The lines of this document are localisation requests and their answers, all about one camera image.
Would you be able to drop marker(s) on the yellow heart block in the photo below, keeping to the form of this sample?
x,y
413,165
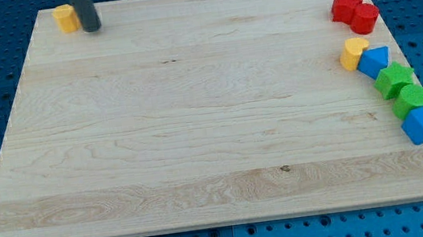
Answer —
x,y
351,54

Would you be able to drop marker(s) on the red cylinder block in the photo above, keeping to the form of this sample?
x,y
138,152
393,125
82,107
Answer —
x,y
364,18

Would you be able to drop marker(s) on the blue triangle block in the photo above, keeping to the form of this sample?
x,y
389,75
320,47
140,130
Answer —
x,y
374,60

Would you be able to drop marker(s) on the light wooden board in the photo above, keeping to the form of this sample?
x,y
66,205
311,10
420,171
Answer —
x,y
181,115

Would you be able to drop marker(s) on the red star block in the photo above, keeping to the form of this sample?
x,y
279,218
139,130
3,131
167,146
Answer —
x,y
343,10

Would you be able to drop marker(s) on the yellow hexagon block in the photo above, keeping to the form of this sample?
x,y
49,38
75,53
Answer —
x,y
66,18

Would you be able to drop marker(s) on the green star block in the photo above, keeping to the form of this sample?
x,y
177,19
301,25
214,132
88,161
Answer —
x,y
392,79

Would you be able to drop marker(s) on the grey cylindrical robot arm stick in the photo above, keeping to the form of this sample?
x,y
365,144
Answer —
x,y
86,13

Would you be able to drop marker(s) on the green cylinder block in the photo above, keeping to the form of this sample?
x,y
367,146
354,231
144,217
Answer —
x,y
409,98

